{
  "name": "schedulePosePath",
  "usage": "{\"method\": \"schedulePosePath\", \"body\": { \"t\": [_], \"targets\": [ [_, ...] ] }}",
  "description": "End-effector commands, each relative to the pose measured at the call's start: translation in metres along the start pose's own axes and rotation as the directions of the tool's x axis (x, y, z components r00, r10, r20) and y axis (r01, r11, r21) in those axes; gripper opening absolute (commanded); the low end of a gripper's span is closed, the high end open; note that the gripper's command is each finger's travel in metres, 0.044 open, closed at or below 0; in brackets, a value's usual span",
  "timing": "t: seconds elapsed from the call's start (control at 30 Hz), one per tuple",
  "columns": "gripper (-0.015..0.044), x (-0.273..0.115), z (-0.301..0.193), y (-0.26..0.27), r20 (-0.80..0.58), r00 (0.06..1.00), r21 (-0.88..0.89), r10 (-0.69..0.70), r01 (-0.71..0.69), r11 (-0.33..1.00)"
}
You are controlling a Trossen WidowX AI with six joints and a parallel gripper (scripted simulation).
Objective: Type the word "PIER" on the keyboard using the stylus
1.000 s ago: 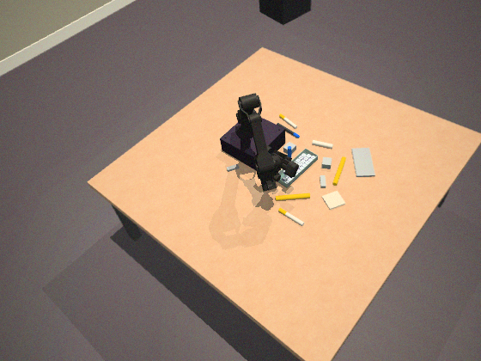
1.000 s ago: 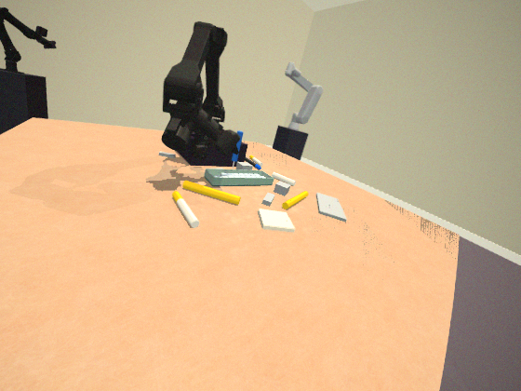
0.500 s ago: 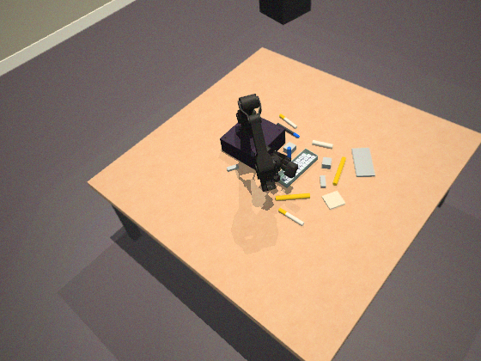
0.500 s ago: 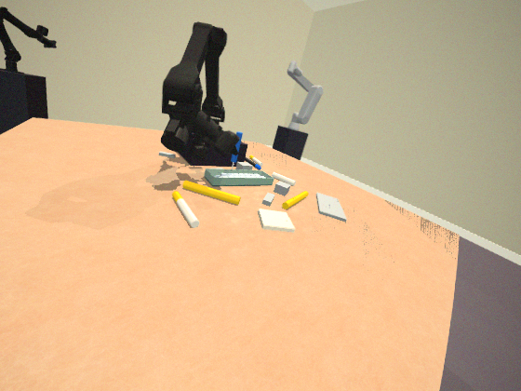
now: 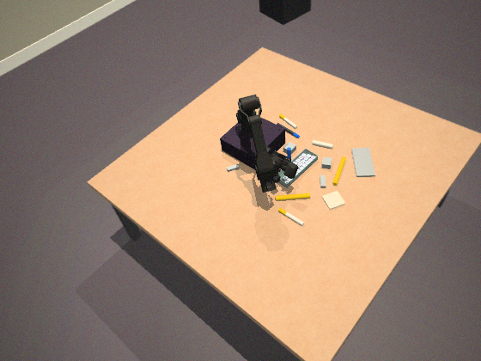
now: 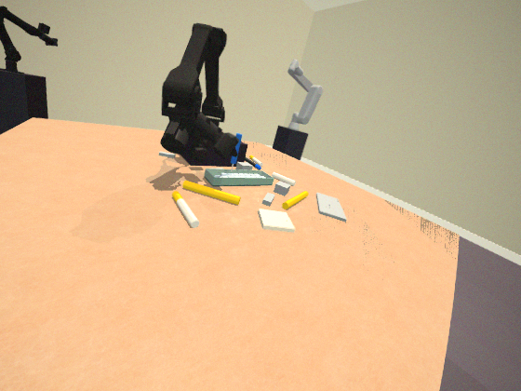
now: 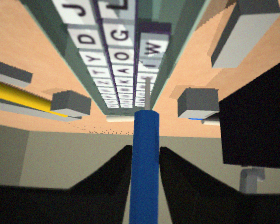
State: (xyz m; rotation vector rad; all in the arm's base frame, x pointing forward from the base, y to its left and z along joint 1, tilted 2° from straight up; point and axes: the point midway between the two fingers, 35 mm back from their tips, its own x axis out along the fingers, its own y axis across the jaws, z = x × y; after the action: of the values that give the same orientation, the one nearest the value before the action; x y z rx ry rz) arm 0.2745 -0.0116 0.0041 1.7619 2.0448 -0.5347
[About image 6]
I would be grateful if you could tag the cream flat square slab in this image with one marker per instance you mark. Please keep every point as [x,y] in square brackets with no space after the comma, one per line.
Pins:
[275,221]

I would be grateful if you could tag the keyboard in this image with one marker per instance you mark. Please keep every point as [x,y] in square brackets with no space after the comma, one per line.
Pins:
[237,177]

